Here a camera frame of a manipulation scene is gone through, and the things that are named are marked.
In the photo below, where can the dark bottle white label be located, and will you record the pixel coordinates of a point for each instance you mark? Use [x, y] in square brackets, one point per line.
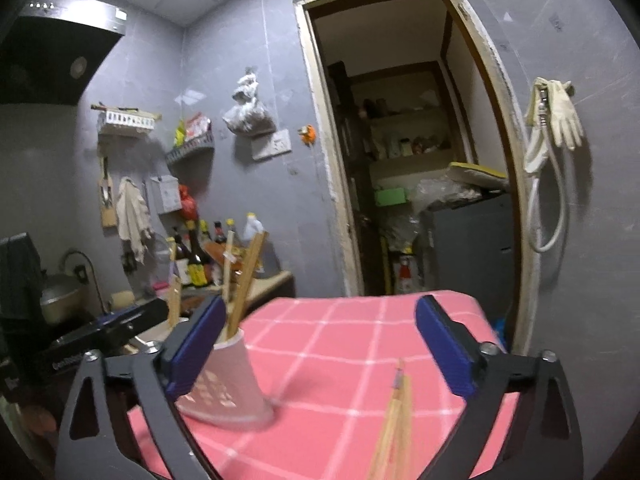
[181, 265]

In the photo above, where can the white plastic bag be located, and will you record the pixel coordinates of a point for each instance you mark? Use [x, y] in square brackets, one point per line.
[246, 87]

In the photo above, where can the yellow edged cushion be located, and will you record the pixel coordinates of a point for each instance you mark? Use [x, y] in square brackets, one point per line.
[477, 174]

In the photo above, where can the red plastic bag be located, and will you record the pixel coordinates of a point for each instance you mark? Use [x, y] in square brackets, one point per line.
[187, 204]

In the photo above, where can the brown wooden board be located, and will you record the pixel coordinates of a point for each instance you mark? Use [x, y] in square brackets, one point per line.
[215, 255]

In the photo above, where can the white plastic utensil basket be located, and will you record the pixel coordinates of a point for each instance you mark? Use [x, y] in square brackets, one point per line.
[235, 385]

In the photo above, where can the black wall outlet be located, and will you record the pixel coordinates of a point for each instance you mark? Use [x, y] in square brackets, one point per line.
[80, 271]

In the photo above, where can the grey cabinet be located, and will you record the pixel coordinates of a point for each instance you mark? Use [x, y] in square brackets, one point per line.
[470, 245]

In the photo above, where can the yellowish soap block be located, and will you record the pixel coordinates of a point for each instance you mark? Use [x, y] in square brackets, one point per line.
[122, 300]

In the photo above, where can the wooden chopsticks in holder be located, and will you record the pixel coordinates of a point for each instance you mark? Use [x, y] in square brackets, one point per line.
[267, 285]

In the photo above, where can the orange wall hook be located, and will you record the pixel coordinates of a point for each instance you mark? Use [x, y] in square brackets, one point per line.
[307, 135]

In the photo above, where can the dark bottle yellow label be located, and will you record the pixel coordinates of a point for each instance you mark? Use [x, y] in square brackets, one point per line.
[197, 270]

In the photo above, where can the large oil jug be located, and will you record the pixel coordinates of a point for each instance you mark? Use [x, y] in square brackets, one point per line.
[251, 230]

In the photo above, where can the black wok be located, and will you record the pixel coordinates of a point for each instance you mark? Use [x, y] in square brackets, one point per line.
[60, 300]

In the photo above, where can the pantry shelves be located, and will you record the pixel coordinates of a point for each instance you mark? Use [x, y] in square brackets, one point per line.
[405, 130]

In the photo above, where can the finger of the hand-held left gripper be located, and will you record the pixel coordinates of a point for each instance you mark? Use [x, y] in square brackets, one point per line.
[120, 317]

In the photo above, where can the red and white bottle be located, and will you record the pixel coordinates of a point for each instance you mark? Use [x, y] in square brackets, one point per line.
[410, 275]

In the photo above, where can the white hanging towel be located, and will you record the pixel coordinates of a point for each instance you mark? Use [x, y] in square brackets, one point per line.
[132, 215]

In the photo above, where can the wooden knife holder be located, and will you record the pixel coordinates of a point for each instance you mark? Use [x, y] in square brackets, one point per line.
[108, 200]

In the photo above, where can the small dark sauce bottle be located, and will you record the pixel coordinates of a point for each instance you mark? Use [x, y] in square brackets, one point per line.
[218, 234]

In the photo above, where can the white wall basket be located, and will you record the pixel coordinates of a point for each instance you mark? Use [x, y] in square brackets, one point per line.
[127, 120]

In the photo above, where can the crumpled clear plastic sheet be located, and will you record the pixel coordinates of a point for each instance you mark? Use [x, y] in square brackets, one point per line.
[442, 192]

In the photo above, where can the black range hood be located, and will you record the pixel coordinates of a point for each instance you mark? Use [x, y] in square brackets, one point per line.
[45, 50]

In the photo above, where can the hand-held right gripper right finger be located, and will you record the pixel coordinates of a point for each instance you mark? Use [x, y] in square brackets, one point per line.
[447, 347]

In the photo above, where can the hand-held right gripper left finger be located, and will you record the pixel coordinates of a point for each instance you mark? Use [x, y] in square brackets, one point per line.
[197, 347]

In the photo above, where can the green seasoning packet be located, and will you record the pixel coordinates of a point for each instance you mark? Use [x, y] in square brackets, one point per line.
[179, 132]

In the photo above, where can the pink sponge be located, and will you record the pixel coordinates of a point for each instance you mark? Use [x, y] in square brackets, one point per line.
[161, 286]

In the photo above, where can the wooden door frame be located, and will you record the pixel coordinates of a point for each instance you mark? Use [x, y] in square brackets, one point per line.
[515, 185]

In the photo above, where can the white wall switch panel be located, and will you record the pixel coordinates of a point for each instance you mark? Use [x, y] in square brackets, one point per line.
[272, 146]

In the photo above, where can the grey wall shelf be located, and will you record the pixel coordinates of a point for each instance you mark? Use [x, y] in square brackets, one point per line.
[192, 150]

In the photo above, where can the grey wall box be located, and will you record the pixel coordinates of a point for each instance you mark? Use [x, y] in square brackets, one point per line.
[166, 195]

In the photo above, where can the cream rubber gloves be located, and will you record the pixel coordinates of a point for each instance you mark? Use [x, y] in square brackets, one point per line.
[565, 115]

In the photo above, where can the green box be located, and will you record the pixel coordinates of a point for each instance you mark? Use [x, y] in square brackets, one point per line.
[391, 196]

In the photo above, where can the wooden chopstick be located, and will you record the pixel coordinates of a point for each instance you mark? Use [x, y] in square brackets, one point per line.
[228, 270]
[247, 285]
[174, 290]

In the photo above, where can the clear plastic bag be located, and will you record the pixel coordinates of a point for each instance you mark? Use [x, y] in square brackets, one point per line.
[248, 119]

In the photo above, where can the pile of wooden chopsticks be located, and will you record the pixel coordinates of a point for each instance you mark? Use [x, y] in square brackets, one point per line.
[395, 425]

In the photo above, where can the red seasoning packet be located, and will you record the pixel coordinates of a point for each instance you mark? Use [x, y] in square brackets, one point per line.
[197, 126]

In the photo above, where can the yellow capped sauce bottle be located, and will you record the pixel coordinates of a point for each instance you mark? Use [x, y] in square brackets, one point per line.
[230, 224]

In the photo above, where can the pink checked tablecloth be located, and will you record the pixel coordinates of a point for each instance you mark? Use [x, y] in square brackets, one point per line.
[340, 350]

